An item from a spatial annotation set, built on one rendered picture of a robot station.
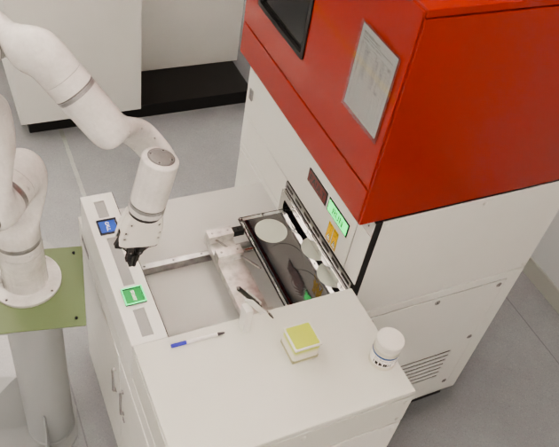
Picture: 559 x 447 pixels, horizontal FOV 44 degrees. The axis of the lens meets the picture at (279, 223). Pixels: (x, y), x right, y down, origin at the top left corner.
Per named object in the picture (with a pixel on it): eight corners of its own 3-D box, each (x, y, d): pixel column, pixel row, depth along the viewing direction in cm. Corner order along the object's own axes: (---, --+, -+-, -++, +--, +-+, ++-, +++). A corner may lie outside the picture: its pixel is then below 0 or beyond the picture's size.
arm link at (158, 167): (134, 183, 163) (126, 207, 156) (146, 137, 155) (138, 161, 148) (169, 192, 164) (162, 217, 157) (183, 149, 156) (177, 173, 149)
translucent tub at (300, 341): (304, 335, 181) (309, 319, 176) (318, 358, 176) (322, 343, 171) (279, 343, 178) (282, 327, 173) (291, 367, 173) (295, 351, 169)
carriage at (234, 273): (227, 236, 217) (228, 230, 215) (274, 327, 195) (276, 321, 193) (203, 241, 214) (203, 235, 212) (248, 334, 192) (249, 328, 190)
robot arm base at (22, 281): (-5, 315, 188) (-17, 273, 174) (-13, 262, 199) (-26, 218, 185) (67, 299, 194) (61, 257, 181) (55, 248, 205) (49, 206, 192)
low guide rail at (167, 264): (286, 238, 224) (287, 231, 222) (288, 242, 223) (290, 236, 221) (133, 272, 205) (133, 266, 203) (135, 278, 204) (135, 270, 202)
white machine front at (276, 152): (246, 145, 255) (259, 49, 226) (349, 317, 206) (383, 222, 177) (238, 145, 253) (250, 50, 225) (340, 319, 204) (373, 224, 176)
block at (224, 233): (229, 231, 215) (230, 224, 212) (233, 239, 212) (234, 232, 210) (204, 237, 211) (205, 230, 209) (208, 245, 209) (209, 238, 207)
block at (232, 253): (239, 250, 210) (240, 243, 208) (243, 258, 208) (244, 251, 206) (214, 255, 207) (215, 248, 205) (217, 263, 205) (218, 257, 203)
